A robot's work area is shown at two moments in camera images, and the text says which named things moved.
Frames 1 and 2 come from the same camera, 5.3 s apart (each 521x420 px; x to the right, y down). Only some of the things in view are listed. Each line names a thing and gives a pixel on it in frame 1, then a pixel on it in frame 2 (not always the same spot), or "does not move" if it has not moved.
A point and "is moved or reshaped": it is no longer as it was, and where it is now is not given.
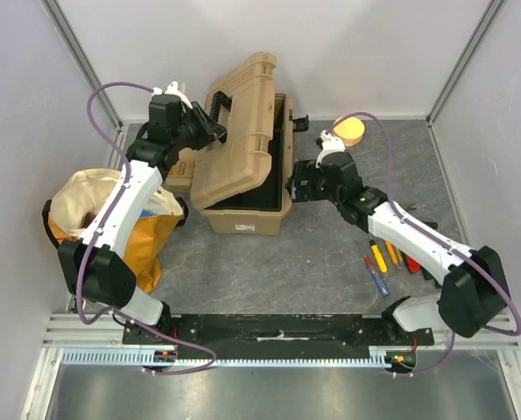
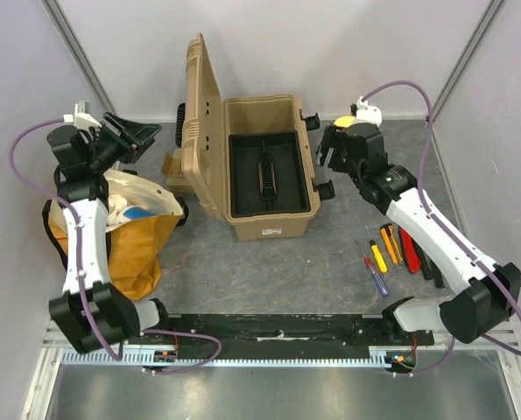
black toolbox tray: x=267 y=194 is moved or reshaped
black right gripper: x=300 y=183 -> x=336 y=149
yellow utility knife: x=394 y=252 does not move
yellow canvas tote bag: x=77 y=196 does not move
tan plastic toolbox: x=243 y=184 is moved or reshaped
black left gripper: x=207 y=133 -> x=143 y=139
